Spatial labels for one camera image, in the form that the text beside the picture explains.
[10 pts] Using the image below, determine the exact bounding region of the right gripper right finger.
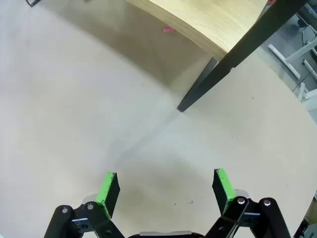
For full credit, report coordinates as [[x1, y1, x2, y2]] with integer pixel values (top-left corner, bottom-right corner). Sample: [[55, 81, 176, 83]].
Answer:
[[205, 168, 292, 238]]

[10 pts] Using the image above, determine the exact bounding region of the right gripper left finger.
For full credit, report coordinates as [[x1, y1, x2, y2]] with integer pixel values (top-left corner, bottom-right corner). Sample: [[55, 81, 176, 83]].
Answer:
[[44, 172, 124, 238]]

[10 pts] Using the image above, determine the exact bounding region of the white side table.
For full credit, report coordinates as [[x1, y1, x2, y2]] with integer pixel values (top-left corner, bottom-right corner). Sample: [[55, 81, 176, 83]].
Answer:
[[268, 23, 317, 102]]

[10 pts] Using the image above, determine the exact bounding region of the two-tier wooden shelf black frame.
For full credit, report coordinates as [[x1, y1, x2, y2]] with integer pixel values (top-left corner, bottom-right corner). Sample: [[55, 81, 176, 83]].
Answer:
[[24, 0, 312, 114]]

